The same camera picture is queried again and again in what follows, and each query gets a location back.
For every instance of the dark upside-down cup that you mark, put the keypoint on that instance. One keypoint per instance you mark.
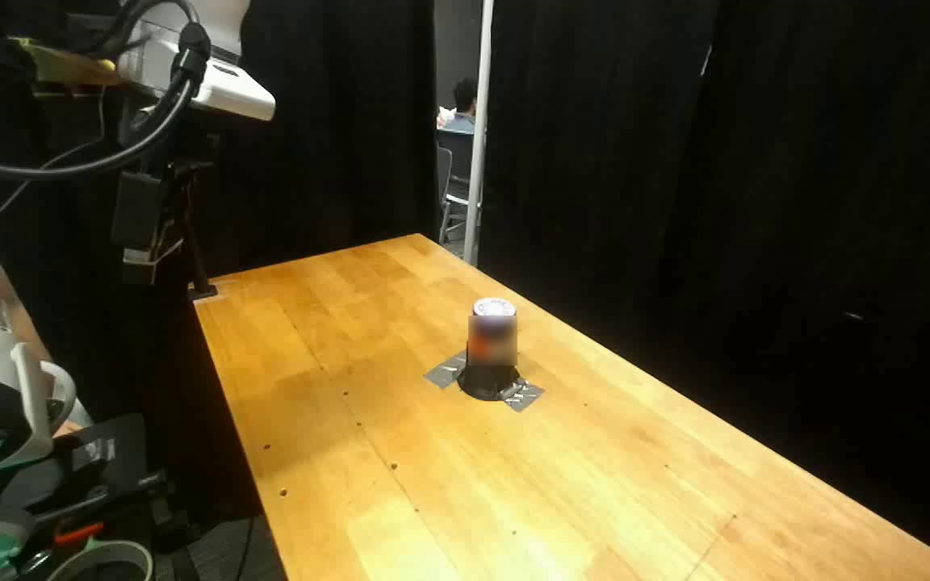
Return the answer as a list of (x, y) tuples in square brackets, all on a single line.
[(489, 351)]

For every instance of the black curtain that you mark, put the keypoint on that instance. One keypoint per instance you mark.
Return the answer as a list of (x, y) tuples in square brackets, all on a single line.
[(304, 129), (735, 213)]

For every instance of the white chair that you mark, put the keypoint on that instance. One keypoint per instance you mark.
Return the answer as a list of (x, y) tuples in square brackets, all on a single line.
[(450, 197)]

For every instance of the white vertical pole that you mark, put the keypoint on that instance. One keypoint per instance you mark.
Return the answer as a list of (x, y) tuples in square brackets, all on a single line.
[(478, 129)]

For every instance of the person in background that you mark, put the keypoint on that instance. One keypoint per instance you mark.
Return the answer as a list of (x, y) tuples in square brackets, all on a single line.
[(461, 106)]

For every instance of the black tripod camera stand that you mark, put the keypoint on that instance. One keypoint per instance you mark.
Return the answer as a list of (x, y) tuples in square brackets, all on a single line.
[(161, 222)]

